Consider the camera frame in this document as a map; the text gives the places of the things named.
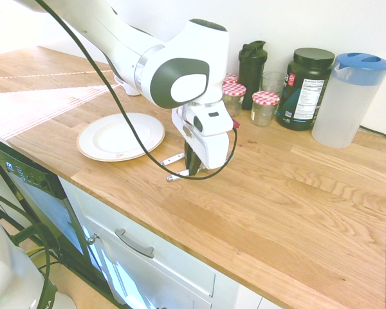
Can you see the glass jar red checked lid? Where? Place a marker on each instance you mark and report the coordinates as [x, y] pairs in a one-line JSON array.
[[234, 99], [231, 78], [264, 107]]

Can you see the white plate with gold rim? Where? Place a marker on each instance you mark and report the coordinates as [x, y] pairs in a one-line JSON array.
[[115, 136]]

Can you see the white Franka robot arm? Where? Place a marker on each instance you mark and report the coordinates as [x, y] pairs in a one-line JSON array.
[[122, 42]]

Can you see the white cabinet drawer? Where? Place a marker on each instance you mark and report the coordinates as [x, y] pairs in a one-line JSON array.
[[125, 222]]

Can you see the white cabinet door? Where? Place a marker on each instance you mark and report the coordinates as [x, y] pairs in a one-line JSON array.
[[141, 283]]

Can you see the white rounded machine base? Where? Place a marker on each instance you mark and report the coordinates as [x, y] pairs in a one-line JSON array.
[[9, 273]]

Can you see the clear drinking glass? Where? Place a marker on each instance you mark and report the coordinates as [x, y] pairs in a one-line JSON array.
[[273, 82]]

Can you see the black protein powder tub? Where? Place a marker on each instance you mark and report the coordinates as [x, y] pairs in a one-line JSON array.
[[304, 93]]

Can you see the black dishwasher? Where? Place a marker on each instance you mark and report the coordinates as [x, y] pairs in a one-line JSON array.
[[42, 196]]

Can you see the black shaker bottle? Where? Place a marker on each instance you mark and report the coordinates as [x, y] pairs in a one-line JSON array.
[[251, 74]]

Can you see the silver cabinet knob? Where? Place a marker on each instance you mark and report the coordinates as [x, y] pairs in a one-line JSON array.
[[92, 239]]

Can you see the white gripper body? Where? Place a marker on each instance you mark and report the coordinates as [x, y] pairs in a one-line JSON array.
[[212, 149]]

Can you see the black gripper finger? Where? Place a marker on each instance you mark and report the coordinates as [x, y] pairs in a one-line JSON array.
[[198, 168], [189, 157]]

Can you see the translucent pitcher blue lid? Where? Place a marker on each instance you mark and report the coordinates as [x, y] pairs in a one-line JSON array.
[[347, 103]]

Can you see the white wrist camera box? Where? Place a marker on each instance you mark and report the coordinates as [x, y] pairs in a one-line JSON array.
[[212, 120]]

